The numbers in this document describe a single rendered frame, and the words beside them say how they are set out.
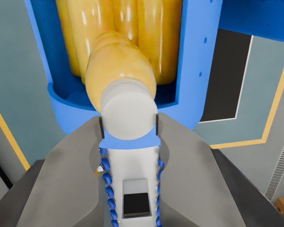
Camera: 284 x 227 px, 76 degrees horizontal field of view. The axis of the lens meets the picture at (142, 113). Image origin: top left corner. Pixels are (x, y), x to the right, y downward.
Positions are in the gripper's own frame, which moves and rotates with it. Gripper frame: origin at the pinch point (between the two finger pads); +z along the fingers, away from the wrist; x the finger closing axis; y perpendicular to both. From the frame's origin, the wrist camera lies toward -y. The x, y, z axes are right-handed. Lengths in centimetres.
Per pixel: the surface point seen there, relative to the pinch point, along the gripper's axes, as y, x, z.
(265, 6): -6, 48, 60
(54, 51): 0.1, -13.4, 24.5
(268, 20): -2, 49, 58
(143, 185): 53, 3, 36
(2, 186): 144, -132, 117
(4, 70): 33, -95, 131
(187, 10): -6.1, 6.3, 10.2
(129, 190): 53, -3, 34
